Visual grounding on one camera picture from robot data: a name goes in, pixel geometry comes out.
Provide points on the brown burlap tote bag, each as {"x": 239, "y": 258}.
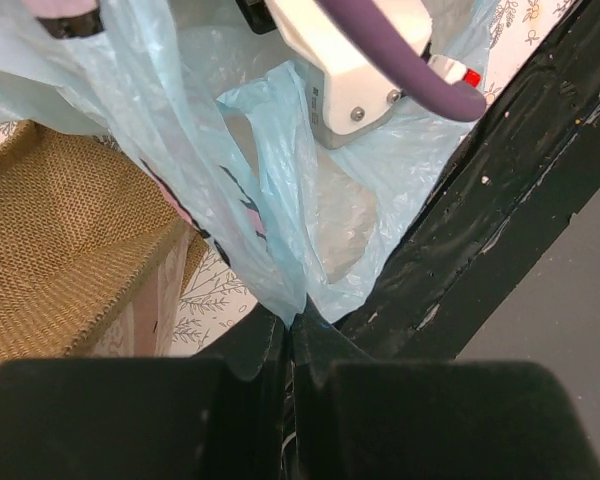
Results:
{"x": 93, "y": 259}

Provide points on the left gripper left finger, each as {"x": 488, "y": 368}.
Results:
{"x": 214, "y": 415}

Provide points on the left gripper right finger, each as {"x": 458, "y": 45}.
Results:
{"x": 361, "y": 418}

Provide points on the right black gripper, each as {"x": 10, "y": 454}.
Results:
{"x": 257, "y": 16}

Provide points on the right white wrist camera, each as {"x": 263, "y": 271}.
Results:
{"x": 346, "y": 95}

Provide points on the light blue plastic bag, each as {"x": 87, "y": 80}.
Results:
{"x": 217, "y": 117}

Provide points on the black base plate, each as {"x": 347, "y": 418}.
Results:
{"x": 509, "y": 191}

